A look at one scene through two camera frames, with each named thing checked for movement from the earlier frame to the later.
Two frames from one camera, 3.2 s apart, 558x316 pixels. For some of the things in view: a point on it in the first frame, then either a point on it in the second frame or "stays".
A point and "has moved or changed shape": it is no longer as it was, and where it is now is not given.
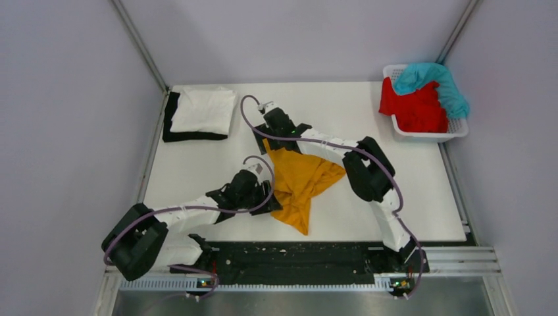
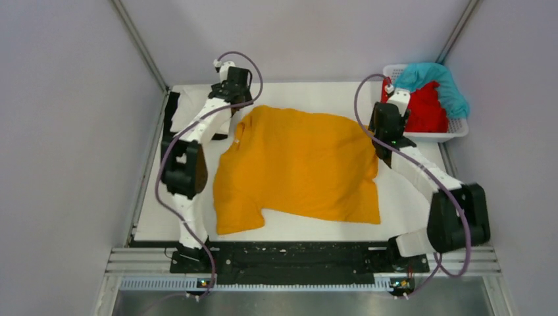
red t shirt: x=420 y=111 stays
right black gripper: x=261 y=137 -> x=403 y=120
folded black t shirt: x=177 y=136 stays
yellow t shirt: x=297 y=177 has moved or changed shape
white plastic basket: x=456 y=128 stays
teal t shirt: x=415 y=75 stays
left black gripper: x=272 y=205 -> x=219 y=85
